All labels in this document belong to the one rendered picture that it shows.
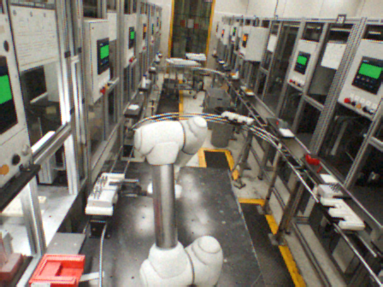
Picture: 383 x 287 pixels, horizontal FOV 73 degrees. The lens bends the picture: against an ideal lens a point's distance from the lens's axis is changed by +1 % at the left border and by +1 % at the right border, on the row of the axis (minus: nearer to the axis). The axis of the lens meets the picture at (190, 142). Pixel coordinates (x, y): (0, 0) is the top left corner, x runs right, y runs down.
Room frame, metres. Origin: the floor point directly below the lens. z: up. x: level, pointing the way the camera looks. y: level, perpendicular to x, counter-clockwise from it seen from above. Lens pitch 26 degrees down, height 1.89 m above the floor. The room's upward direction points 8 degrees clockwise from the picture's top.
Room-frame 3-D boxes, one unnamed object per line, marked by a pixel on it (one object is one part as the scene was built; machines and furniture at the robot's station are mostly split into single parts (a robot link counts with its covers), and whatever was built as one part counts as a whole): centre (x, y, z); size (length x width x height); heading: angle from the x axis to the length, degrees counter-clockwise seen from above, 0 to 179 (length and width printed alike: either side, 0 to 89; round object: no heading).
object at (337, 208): (1.44, -1.02, 0.84); 0.37 x 0.14 x 0.10; 6
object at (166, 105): (5.68, 0.56, 0.01); 5.85 x 0.59 x 0.01; 6
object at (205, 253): (0.89, -0.14, 0.85); 0.18 x 0.16 x 0.22; 118
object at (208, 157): (3.30, -0.44, 0.01); 1.00 x 0.55 x 0.01; 6
